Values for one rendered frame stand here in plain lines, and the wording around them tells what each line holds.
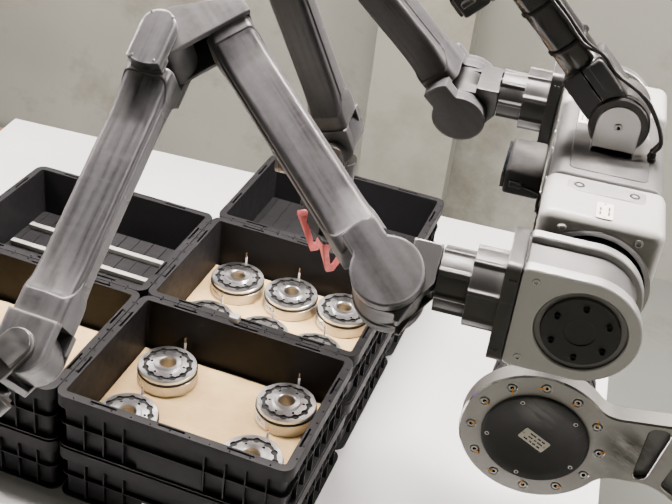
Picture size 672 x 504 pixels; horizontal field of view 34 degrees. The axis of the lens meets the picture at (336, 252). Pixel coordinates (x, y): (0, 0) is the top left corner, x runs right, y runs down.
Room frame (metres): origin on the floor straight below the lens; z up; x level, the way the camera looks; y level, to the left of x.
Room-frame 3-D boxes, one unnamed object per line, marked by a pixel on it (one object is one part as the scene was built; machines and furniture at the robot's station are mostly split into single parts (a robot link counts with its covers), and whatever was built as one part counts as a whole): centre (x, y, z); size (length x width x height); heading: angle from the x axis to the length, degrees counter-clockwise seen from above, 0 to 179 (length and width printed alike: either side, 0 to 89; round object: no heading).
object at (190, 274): (1.65, 0.09, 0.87); 0.40 x 0.30 x 0.11; 74
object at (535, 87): (1.44, -0.24, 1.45); 0.09 x 0.08 x 0.12; 169
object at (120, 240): (1.76, 0.48, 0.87); 0.40 x 0.30 x 0.11; 74
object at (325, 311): (1.69, -0.03, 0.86); 0.10 x 0.10 x 0.01
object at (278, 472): (1.36, 0.17, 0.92); 0.40 x 0.30 x 0.02; 74
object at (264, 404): (1.40, 0.05, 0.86); 0.10 x 0.10 x 0.01
